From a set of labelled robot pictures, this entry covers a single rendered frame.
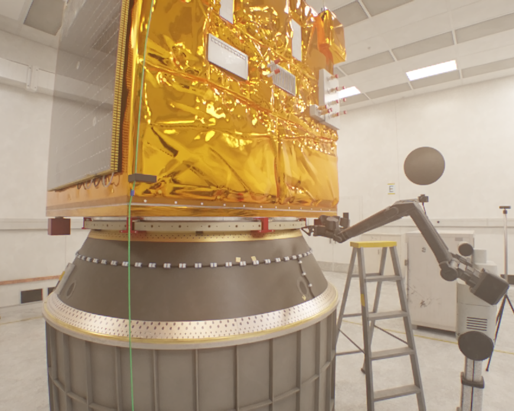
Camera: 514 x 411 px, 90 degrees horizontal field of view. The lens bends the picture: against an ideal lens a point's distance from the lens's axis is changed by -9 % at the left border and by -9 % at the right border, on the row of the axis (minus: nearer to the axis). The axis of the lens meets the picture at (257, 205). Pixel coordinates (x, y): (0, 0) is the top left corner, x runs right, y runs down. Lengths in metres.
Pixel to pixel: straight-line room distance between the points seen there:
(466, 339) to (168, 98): 1.88
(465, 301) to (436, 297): 3.19
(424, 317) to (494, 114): 5.84
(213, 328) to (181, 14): 1.55
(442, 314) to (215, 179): 4.17
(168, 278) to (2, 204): 5.34
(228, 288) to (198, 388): 0.50
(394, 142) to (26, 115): 9.07
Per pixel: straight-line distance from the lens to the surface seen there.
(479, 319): 1.78
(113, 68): 1.52
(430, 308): 4.98
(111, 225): 1.81
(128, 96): 1.40
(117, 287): 1.67
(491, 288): 1.58
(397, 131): 9.32
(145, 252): 1.65
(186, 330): 1.47
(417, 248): 4.85
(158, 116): 1.35
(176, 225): 1.58
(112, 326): 1.61
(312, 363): 1.91
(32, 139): 6.84
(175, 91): 1.47
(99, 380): 1.77
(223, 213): 1.57
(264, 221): 1.68
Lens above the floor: 1.73
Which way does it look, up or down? 3 degrees up
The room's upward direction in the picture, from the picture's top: straight up
